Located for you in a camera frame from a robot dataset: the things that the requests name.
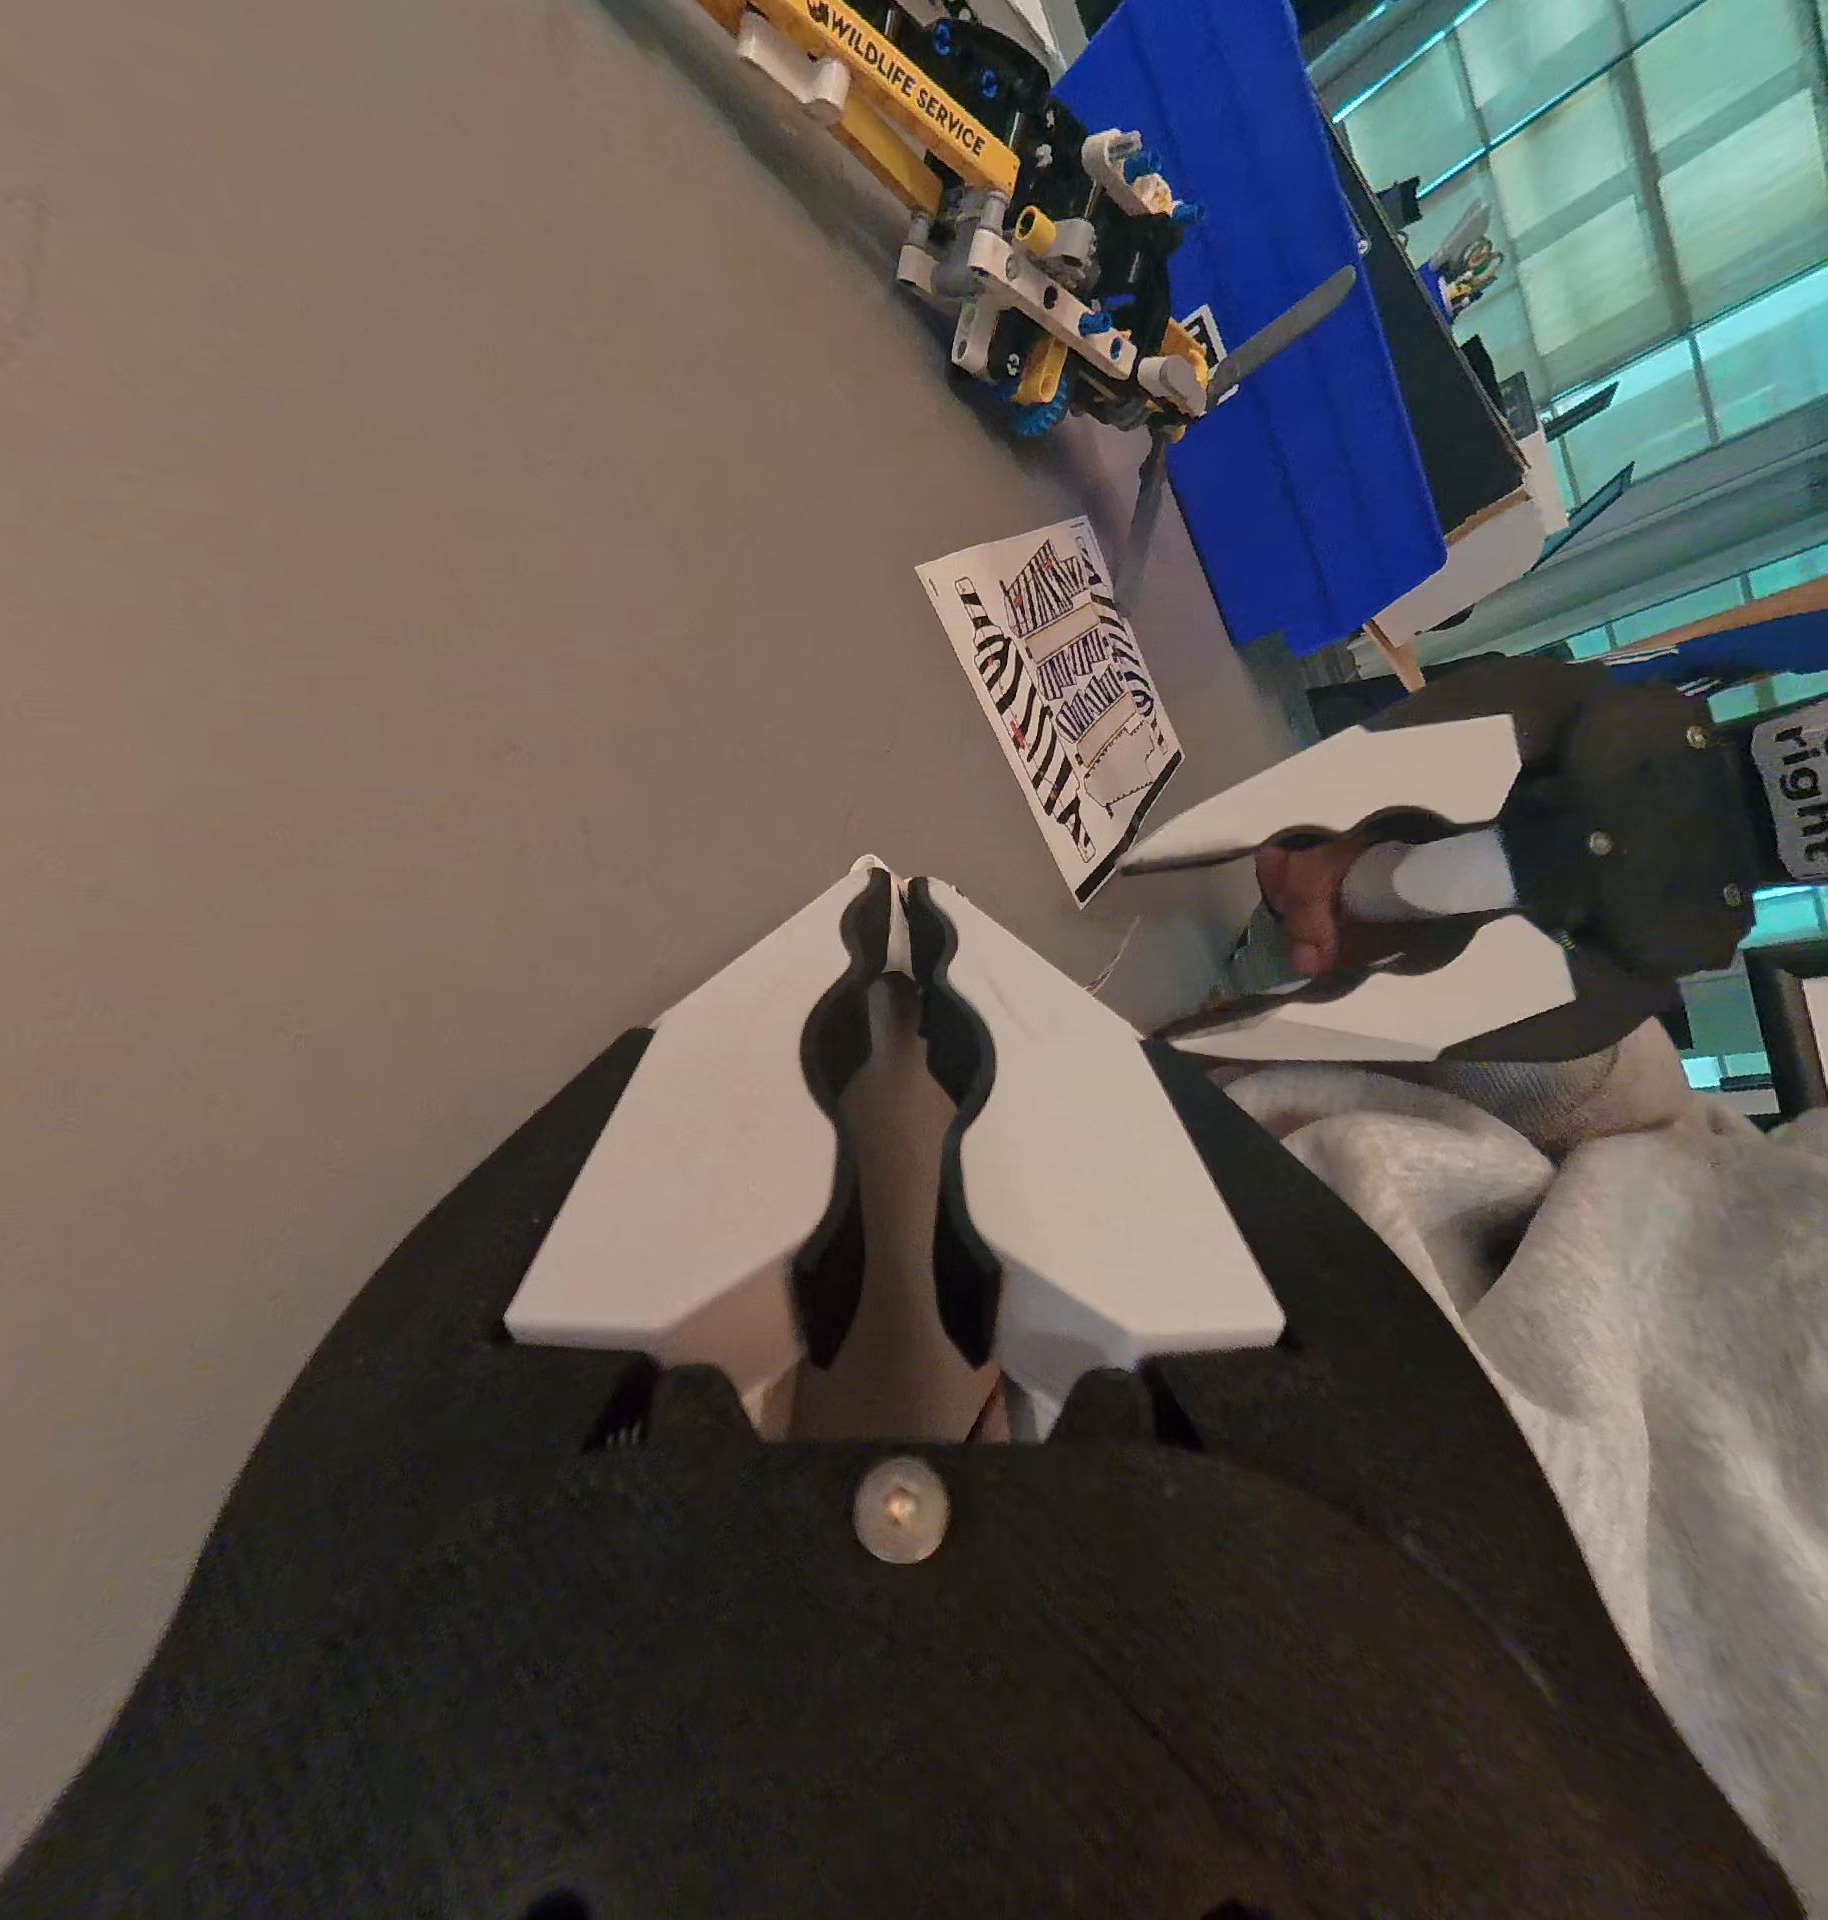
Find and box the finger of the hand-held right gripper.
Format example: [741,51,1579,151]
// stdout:
[1154,913,1591,1069]
[1115,716,1530,881]

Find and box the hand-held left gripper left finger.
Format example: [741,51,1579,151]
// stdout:
[504,859,900,1427]

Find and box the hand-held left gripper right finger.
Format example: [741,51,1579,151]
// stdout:
[900,874,1288,1440]

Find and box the yellow lego helicopter model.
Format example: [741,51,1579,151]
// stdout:
[733,0,1363,619]

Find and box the person's right hand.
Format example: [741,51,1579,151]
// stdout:
[1255,836,1369,976]

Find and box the wooden table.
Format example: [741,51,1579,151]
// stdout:
[1364,564,1828,696]

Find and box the zebra sticker sheet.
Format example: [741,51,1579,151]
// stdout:
[913,515,1186,910]

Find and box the blue plastic bin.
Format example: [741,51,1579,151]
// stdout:
[1049,0,1451,657]

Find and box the person's grey sweatshirt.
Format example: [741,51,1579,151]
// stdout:
[1222,1049,1828,1920]

